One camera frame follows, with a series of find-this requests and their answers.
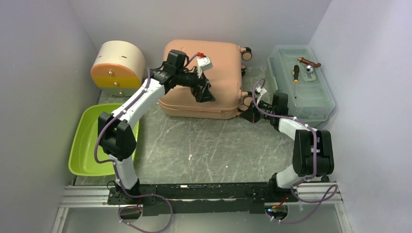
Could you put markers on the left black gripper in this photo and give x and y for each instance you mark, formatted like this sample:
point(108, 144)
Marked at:
point(206, 95)

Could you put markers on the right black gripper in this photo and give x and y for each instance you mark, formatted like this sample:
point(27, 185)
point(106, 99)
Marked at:
point(250, 115)

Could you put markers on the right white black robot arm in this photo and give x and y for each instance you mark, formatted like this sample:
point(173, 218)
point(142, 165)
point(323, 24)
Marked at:
point(312, 154)

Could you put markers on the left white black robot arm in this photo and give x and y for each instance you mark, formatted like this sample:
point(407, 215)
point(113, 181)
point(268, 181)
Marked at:
point(115, 129)

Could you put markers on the black yellow screwdriver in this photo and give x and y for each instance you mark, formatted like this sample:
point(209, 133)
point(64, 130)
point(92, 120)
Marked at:
point(295, 72)

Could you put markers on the clear plastic storage box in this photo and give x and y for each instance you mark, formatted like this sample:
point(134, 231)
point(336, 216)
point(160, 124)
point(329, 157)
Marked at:
point(314, 102)

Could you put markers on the cream cylindrical drawer cabinet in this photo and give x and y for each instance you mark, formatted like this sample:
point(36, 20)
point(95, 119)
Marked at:
point(119, 68)

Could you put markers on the green plastic tray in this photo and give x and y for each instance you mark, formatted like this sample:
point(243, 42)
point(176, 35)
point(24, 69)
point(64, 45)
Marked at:
point(81, 160)

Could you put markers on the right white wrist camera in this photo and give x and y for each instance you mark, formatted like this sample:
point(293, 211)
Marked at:
point(260, 91)

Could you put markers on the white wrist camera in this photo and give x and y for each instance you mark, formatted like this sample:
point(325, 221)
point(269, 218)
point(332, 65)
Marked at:
point(203, 64)
point(260, 91)

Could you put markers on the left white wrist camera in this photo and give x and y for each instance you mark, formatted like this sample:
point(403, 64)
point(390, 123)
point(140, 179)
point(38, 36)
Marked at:
point(203, 64)

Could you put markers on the brown handled metal tool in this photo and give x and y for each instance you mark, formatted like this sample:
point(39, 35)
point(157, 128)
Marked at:
point(310, 66)

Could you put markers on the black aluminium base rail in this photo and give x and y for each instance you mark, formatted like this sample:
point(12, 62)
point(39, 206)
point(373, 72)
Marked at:
point(196, 198)

